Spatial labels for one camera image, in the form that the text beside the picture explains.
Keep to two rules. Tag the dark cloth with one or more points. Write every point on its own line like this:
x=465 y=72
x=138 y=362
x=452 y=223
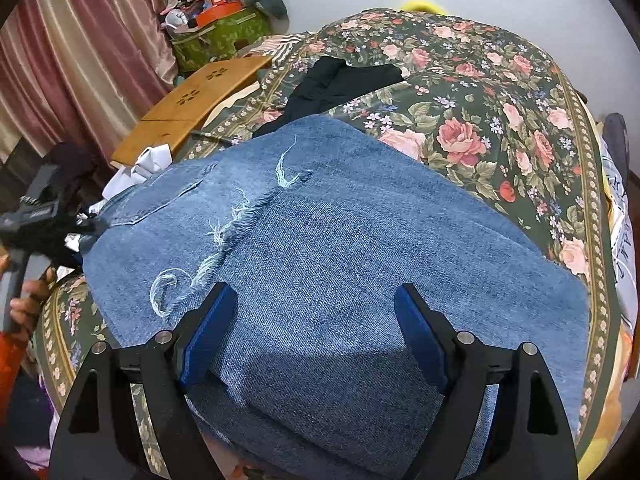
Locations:
x=75 y=162

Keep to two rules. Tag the green storage box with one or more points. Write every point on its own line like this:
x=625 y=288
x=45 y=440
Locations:
x=225 y=40

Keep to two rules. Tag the white printed sheet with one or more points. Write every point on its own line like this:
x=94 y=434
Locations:
x=622 y=235

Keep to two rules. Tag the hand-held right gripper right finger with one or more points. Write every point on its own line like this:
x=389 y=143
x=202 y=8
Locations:
x=420 y=335

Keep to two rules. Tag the grey backpack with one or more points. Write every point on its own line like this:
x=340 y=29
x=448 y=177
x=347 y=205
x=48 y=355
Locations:
x=616 y=140

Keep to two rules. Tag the white crumpled cloth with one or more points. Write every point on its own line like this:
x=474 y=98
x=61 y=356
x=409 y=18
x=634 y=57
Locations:
x=145 y=165

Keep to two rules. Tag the person's left hand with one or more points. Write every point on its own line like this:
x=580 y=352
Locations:
x=37 y=290

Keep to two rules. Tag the blue denim pants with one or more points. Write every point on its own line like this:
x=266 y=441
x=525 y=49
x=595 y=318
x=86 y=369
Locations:
x=350 y=240

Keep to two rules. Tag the striped pillow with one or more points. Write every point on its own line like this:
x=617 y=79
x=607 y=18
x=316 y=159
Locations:
x=275 y=45

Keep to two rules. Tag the orange-red box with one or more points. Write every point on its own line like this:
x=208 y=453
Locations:
x=220 y=12

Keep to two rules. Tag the striped pink curtain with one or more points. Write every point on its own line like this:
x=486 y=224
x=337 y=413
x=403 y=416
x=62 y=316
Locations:
x=85 y=55

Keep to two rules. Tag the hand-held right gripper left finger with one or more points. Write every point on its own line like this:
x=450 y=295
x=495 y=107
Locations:
x=210 y=330

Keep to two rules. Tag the floral blanket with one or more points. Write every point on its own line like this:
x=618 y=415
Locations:
x=475 y=110

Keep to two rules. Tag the yellow cloth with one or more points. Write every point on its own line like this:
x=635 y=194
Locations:
x=607 y=400

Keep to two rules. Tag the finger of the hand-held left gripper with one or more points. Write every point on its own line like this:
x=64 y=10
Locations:
x=45 y=185
x=77 y=227

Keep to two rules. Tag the thin black rod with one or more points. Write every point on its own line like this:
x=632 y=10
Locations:
x=212 y=136

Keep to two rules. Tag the wooden lap table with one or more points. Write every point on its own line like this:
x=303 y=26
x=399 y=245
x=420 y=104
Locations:
x=200 y=95

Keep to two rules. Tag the black garment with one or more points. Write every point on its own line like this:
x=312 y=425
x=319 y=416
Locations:
x=340 y=85

